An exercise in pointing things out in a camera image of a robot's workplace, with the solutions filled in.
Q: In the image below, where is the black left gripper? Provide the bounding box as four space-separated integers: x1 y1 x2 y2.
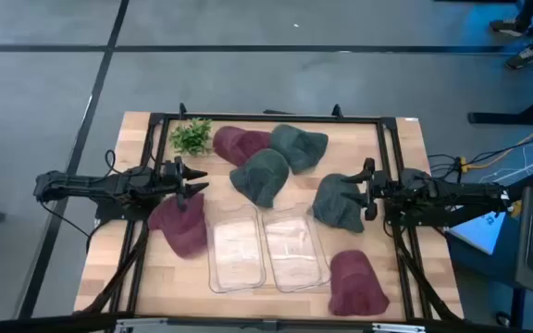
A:
157 155 211 212

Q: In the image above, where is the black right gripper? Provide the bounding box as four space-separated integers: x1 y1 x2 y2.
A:
340 156 390 222

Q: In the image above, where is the dark green cap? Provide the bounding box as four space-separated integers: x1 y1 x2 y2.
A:
311 173 366 234
229 147 291 209
269 123 329 176

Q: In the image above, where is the maroon cap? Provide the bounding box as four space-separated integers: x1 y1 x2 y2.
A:
212 125 273 167
328 249 391 318
147 192 208 260

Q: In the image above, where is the clear plastic bin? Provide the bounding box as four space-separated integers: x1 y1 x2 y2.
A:
205 204 267 295
261 202 331 294

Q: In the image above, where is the small green plant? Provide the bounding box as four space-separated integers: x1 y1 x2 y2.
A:
168 117 215 157

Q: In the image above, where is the blue and white sheet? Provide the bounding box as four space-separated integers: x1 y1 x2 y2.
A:
446 210 511 255

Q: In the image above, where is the blue table leg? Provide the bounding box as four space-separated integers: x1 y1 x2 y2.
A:
510 286 527 330

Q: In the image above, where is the person's shoe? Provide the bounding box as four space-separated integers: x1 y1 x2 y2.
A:
489 17 531 38
504 45 533 71

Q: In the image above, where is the person's leg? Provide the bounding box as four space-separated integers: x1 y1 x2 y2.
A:
515 0 533 24

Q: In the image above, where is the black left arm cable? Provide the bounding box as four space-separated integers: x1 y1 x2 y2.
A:
104 148 118 177

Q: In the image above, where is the black cable bundle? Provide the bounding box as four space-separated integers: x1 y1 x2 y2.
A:
427 136 533 186

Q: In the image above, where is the black aluminium table frame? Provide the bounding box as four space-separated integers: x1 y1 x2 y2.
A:
74 102 465 325

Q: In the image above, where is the yellow cable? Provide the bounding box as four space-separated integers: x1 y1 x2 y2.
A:
459 122 533 171

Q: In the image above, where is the silver metal rail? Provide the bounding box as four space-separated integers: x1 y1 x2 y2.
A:
113 316 428 333

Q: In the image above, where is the black desk frame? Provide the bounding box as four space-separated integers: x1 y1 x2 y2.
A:
467 92 533 126

